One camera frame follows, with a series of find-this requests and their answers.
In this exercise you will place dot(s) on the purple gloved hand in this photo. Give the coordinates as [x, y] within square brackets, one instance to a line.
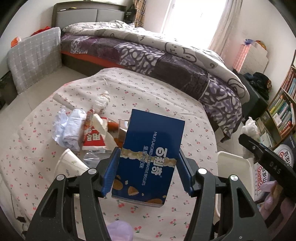
[120, 231]

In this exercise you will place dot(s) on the dark bed frame headboard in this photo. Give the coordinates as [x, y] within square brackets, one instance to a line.
[71, 12]

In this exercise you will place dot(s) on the white paper cup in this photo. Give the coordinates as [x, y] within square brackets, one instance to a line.
[69, 165]

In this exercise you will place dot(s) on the white cartoon print duvet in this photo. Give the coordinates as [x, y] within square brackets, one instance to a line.
[204, 58]

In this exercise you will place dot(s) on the light blue paper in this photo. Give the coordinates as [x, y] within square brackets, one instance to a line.
[67, 130]

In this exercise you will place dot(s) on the grey checked cushion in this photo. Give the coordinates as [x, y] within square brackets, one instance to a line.
[34, 58]

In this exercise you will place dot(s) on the wooden bookshelf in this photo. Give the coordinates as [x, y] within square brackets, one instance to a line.
[278, 120]

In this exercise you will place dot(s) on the red white snack wrapper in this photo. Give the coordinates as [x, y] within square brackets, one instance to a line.
[97, 136]

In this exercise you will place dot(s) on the blue biscuit box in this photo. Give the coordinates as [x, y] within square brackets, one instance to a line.
[148, 158]

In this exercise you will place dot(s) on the white pink drawer cabinet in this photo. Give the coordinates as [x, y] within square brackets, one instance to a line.
[251, 58]

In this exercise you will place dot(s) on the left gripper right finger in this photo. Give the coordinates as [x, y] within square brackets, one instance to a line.
[187, 169]

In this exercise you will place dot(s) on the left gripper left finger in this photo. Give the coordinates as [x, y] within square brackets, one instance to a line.
[106, 172]

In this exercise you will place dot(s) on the white diaper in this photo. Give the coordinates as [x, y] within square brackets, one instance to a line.
[101, 102]

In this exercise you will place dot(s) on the white curtain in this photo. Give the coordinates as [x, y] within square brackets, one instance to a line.
[226, 28]

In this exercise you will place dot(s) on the purple patterned blanket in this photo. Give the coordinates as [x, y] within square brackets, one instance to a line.
[220, 98]

